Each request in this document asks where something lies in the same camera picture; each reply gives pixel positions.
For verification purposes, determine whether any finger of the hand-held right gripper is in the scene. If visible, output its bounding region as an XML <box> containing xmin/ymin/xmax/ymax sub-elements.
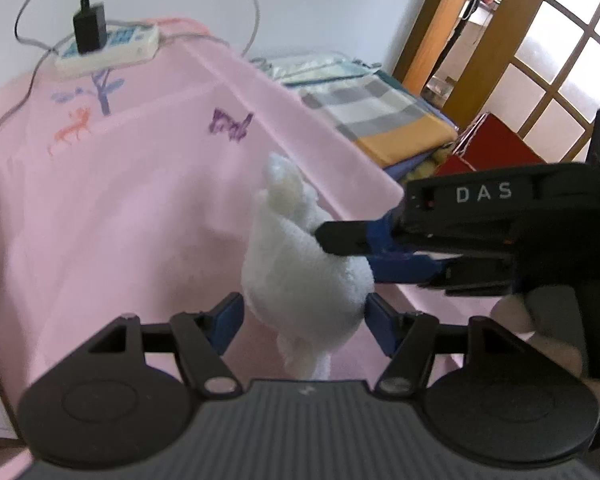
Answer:
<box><xmin>369</xmin><ymin>254</ymin><xmax>464</xmax><ymax>287</ymax></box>
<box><xmin>314</xmin><ymin>209</ymin><xmax>406</xmax><ymax>257</ymax></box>

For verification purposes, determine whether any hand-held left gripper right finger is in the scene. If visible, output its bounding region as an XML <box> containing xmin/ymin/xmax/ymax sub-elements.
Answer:
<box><xmin>364</xmin><ymin>292</ymin><xmax>518</xmax><ymax>398</ymax></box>

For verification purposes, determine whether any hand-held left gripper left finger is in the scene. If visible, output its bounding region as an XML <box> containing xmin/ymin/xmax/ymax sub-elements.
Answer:
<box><xmin>87</xmin><ymin>291</ymin><xmax>245</xmax><ymax>401</ymax></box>

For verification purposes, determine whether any white fluffy cloth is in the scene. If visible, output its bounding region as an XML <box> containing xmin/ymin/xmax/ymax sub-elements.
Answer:
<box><xmin>240</xmin><ymin>152</ymin><xmax>376</xmax><ymax>381</ymax></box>

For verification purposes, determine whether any person's right hand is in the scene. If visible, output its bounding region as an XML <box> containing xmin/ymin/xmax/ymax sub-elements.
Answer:
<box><xmin>490</xmin><ymin>287</ymin><xmax>600</xmax><ymax>414</ymax></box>

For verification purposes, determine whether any red box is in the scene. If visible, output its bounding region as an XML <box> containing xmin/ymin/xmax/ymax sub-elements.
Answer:
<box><xmin>432</xmin><ymin>112</ymin><xmax>546</xmax><ymax>179</ymax></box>

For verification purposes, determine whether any grey orange checked blanket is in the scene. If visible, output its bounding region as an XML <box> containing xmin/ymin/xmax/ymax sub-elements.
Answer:
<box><xmin>297</xmin><ymin>72</ymin><xmax>459</xmax><ymax>167</ymax></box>

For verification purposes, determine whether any pink printed tablecloth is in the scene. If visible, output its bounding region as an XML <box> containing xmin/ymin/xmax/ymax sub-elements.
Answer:
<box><xmin>0</xmin><ymin>17</ymin><xmax>481</xmax><ymax>480</ymax></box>

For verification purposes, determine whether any pale green folded cloth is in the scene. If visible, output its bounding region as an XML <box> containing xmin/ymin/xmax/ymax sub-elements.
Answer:
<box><xmin>252</xmin><ymin>50</ymin><xmax>383</xmax><ymax>86</ymax></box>

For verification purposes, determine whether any wooden glass-pane door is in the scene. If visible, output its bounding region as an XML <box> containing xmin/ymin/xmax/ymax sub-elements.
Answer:
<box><xmin>445</xmin><ymin>0</ymin><xmax>600</xmax><ymax>166</ymax></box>

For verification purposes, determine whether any white power strip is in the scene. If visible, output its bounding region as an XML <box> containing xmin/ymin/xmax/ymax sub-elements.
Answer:
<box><xmin>54</xmin><ymin>24</ymin><xmax>161</xmax><ymax>77</ymax></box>

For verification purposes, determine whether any black charger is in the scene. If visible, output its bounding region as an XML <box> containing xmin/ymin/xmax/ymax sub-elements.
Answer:
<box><xmin>72</xmin><ymin>0</ymin><xmax>108</xmax><ymax>56</ymax></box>

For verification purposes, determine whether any wooden door frame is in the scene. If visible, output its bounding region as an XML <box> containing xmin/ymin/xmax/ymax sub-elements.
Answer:
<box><xmin>392</xmin><ymin>0</ymin><xmax>486</xmax><ymax>97</ymax></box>

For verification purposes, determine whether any white cable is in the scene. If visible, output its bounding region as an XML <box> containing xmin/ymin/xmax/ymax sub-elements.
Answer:
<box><xmin>240</xmin><ymin>0</ymin><xmax>261</xmax><ymax>59</ymax></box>

